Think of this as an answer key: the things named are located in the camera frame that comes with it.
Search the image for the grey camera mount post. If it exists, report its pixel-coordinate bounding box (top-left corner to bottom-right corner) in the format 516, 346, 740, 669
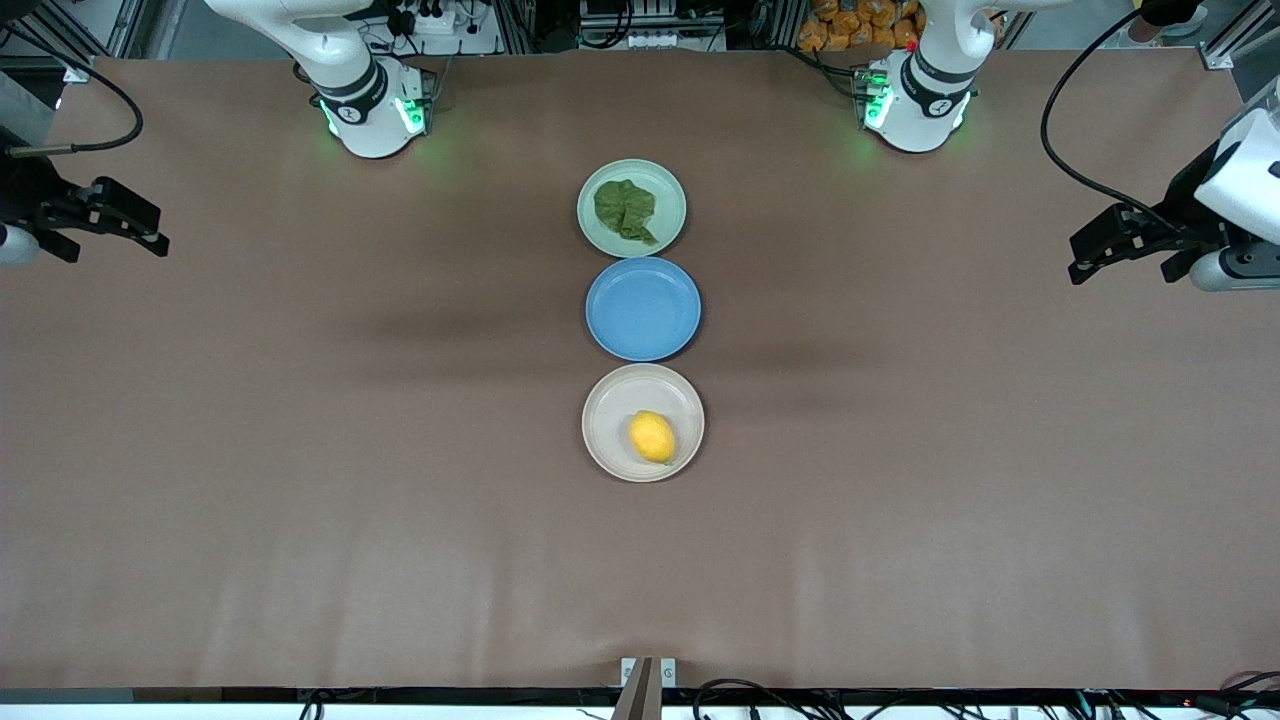
611, 656, 678, 720

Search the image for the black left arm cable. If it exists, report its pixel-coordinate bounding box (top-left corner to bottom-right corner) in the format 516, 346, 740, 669
1039, 3, 1201, 241

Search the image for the black rounded background object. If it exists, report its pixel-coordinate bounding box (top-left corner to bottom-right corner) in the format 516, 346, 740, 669
1128, 0, 1209, 43

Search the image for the blue plate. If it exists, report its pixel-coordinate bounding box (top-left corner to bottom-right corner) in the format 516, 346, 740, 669
585, 256, 703, 363

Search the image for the pale green plate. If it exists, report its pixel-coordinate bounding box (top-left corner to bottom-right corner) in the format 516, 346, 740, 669
577, 158, 688, 259

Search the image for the green lettuce leaf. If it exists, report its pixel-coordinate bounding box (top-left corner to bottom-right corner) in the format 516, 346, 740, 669
593, 179, 659, 246

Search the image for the beige plate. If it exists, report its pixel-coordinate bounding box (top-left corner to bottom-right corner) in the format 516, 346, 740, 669
582, 363, 706, 484

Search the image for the bag of orange snacks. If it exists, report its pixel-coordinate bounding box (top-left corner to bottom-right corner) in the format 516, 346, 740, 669
797, 0, 923, 54

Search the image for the black floor cable loop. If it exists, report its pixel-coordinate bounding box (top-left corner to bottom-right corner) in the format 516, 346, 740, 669
692, 678, 806, 720

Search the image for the yellow lemon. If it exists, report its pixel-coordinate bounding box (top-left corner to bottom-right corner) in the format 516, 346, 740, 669
628, 410, 678, 465

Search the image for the brown table cover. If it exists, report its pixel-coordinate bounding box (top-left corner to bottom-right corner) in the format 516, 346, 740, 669
0, 48, 1280, 693

